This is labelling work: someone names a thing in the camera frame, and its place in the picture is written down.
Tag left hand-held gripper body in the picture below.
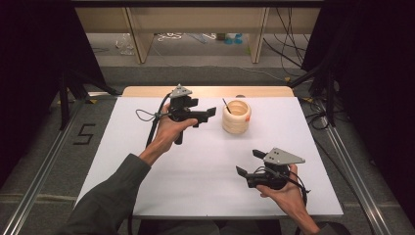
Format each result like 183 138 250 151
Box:
167 83 210 146

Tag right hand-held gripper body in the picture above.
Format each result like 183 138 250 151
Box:
245 147 306 191

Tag thin black pen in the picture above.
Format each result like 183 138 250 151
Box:
222 97 233 115

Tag ribbed wooden pen holder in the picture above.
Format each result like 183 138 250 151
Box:
222 99 253 135

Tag person's left hand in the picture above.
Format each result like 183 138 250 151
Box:
151 103 200 154

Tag person's right hand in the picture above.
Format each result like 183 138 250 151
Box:
255 164 310 217

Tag blue plastic object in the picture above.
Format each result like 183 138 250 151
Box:
223 32 245 46

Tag light wooden shelf unit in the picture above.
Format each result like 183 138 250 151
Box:
74 7 322 65

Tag clear plastic item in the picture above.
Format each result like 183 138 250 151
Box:
114 32 136 56

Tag black metal stand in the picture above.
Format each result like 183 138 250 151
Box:
287 58 338 127
58 69 120 132

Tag black curtain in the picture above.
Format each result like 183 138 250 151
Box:
300 0 415 227
0 0 108 188

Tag thick black left gripper cable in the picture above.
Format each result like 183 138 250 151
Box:
144 92 174 149

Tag thin grey cord loop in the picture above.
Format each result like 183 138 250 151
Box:
134 109 163 123

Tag black floor cables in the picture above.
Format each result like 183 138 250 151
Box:
300 97 329 131

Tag white coiled cord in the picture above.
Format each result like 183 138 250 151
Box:
157 31 184 43

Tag metal floor rail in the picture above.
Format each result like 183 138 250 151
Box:
0 97 86 235
320 116 393 235

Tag hanging black cables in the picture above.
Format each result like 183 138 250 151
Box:
261 7 311 69

